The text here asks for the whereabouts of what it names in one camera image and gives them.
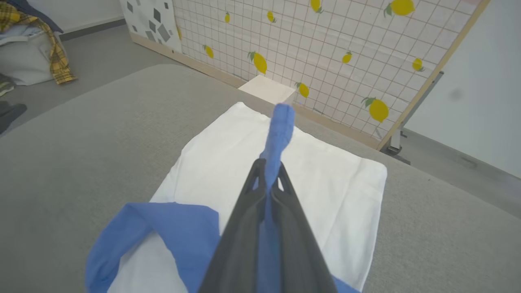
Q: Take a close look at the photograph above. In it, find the grey metal panel foot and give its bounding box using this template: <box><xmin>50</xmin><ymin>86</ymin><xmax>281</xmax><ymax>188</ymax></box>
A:
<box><xmin>381</xmin><ymin>71</ymin><xmax>444</xmax><ymax>165</ymax></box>

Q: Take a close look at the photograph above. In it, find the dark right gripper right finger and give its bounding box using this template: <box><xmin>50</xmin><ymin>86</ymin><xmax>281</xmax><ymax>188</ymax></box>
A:
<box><xmin>270</xmin><ymin>162</ymin><xmax>339</xmax><ymax>293</ymax></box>

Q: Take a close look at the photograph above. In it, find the terrazzo pattern white panel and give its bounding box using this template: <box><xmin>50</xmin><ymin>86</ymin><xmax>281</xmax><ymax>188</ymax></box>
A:
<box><xmin>119</xmin><ymin>0</ymin><xmax>183</xmax><ymax>54</ymax></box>

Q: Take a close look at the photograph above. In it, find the lemon print grid panel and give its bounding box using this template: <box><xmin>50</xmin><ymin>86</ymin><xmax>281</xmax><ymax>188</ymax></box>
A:
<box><xmin>171</xmin><ymin>0</ymin><xmax>491</xmax><ymax>151</ymax></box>

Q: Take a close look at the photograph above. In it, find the dark blue cloth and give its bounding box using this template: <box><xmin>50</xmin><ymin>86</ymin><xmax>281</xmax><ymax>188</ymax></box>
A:
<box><xmin>6</xmin><ymin>0</ymin><xmax>64</xmax><ymax>34</ymax></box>

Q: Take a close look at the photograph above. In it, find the blue and white garment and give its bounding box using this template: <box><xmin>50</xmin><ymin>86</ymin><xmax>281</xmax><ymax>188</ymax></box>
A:
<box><xmin>85</xmin><ymin>102</ymin><xmax>388</xmax><ymax>293</ymax></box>

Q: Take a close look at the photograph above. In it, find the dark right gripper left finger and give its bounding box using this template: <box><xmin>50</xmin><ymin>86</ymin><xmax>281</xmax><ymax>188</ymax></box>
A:
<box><xmin>198</xmin><ymin>158</ymin><xmax>268</xmax><ymax>293</ymax></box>

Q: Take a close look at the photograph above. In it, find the yellow plaid cloth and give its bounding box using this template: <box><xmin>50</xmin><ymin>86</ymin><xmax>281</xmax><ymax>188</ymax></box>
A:
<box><xmin>0</xmin><ymin>2</ymin><xmax>78</xmax><ymax>85</ymax></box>

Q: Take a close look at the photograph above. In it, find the white box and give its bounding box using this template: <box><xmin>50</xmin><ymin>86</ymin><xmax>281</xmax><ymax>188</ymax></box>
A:
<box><xmin>238</xmin><ymin>74</ymin><xmax>297</xmax><ymax>106</ymax></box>

